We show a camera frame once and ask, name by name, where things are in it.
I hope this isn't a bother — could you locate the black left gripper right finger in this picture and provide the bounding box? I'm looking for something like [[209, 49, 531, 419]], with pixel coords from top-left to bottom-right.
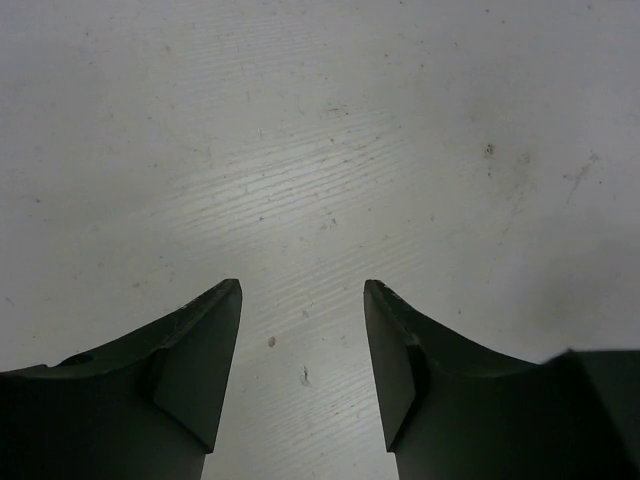
[[364, 280, 639, 479]]

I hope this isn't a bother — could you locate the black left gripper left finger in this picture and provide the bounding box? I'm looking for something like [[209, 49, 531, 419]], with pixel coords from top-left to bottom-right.
[[1, 279, 242, 479]]

